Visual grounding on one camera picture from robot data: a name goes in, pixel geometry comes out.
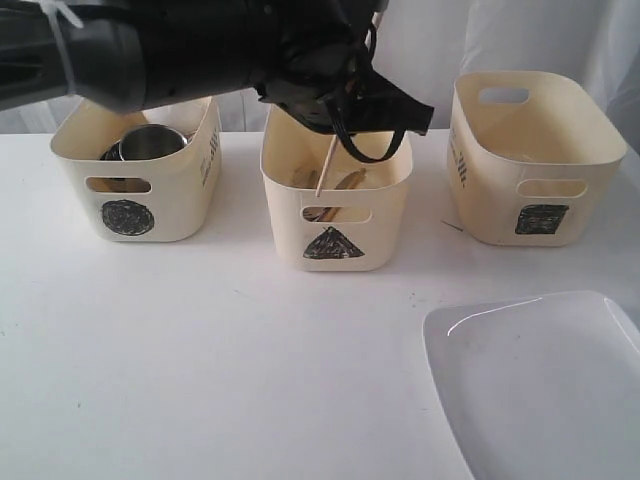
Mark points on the steel spoon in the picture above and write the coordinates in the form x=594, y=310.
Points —
x=307, y=178

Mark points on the shiny steel mug front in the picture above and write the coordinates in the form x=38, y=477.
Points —
x=112, y=153

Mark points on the steel mug with wire handle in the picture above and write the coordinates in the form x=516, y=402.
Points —
x=149, y=142

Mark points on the cream bin with circle mark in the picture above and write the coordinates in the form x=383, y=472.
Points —
x=158, y=200

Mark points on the white square plate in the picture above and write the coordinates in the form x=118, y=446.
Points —
x=545, y=387

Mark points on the light wooden chopstick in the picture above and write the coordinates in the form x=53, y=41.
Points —
x=326, y=167

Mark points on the cream bin with square mark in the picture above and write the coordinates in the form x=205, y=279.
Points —
x=530, y=155

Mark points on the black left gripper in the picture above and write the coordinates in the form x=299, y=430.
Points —
x=321, y=82

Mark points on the white zip tie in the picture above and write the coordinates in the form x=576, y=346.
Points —
x=53, y=10

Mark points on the steel table knife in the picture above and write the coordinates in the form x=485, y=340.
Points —
x=347, y=182

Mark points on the cream bin with triangle mark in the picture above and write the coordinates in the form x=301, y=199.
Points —
x=363, y=235

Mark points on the brown wooden chopstick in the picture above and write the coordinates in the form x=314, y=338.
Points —
x=330, y=213

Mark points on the white backdrop curtain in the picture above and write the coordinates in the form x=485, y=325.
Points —
x=423, y=46

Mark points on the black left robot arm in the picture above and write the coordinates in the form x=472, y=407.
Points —
x=137, y=55

